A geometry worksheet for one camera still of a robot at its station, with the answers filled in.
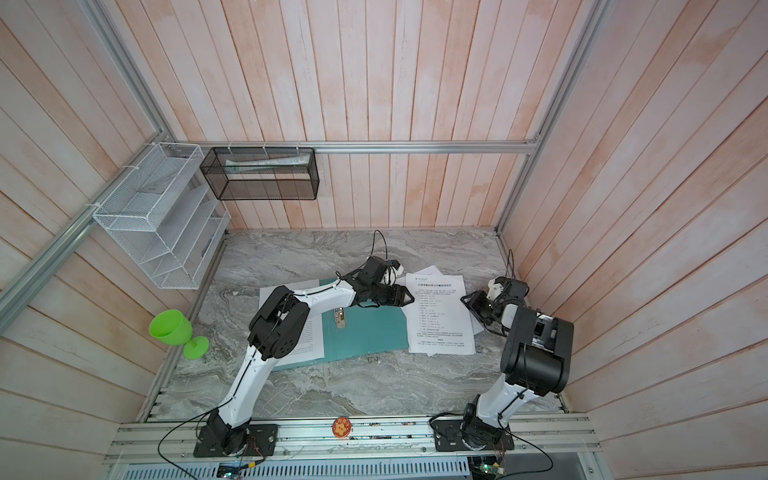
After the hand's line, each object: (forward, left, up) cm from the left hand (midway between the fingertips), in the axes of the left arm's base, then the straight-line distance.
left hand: (408, 303), depth 96 cm
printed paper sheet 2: (+16, -10, -3) cm, 19 cm away
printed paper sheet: (-3, -10, -3) cm, 11 cm away
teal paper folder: (-8, +13, -3) cm, 16 cm away
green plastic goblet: (-15, +64, +13) cm, 67 cm away
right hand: (+2, -19, 0) cm, 20 cm away
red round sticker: (-35, +19, -3) cm, 40 cm away
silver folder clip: (-3, +22, -3) cm, 23 cm away
